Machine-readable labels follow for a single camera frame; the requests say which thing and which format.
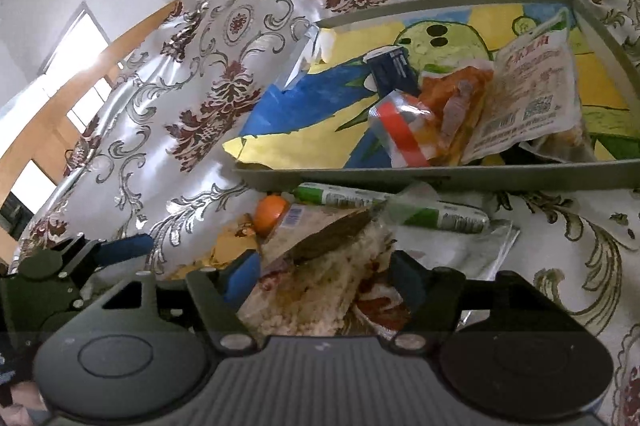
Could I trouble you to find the clear rice cake packet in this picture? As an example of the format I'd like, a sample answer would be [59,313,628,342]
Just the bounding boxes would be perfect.
[237,205,417,339]

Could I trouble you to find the green white sausage stick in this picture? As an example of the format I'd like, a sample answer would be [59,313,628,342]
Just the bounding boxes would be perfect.
[294,182,490,235]

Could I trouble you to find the green tray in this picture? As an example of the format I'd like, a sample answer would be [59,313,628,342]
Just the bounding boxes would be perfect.
[232,0,640,195]

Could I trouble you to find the yellow snack packet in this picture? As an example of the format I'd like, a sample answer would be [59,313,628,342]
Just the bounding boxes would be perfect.
[210,216,262,280]

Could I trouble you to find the shiny orange snack packet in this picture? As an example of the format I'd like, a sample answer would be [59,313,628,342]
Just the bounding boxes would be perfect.
[419,66,494,165]

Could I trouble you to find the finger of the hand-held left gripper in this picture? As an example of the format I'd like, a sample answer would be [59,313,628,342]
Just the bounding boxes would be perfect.
[96,232,157,269]

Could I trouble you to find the person's left hand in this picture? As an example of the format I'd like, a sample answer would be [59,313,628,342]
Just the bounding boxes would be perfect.
[0,378,48,426]

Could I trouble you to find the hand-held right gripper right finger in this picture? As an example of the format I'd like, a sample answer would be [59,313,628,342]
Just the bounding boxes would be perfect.
[390,251,572,353]

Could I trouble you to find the red striped clear packet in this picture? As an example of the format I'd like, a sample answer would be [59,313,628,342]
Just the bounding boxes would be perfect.
[369,90,444,169]

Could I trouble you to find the white packet with barcode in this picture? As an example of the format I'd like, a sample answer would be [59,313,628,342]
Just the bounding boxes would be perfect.
[460,8,587,167]

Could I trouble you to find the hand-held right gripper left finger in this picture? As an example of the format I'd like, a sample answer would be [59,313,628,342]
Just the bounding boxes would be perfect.
[102,251,262,353]

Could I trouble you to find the blue white snack stick packet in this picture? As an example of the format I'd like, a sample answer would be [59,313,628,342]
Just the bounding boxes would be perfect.
[365,47,419,97]

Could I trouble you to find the small orange fruit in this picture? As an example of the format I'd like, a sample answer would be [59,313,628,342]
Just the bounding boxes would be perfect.
[255,195,292,237]

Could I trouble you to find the wooden bed rail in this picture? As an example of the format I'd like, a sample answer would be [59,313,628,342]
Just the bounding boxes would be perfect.
[0,0,177,217]

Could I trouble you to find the painted paper sheet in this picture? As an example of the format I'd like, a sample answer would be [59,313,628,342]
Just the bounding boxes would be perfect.
[222,3,632,170]

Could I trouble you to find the window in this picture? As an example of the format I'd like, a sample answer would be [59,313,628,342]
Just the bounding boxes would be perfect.
[0,3,114,227]

